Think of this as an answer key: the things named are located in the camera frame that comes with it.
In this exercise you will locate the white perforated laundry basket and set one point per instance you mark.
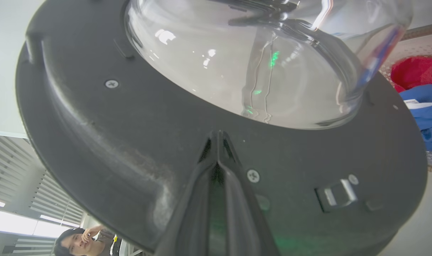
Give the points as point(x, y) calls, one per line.
point(415, 46)

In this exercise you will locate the red cloth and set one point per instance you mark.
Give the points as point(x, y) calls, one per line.
point(417, 71)

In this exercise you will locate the grey window blinds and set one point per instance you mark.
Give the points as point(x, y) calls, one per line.
point(20, 185)

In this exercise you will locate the black washing machine door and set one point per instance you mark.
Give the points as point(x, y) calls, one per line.
point(130, 142)

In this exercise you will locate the dark haired person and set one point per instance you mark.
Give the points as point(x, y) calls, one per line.
point(84, 242)

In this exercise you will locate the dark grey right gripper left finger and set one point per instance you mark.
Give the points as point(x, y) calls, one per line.
point(191, 217)

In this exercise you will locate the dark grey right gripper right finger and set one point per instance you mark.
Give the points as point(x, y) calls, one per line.
point(242, 220)

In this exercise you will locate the blue cloth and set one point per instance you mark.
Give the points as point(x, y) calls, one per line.
point(427, 113)

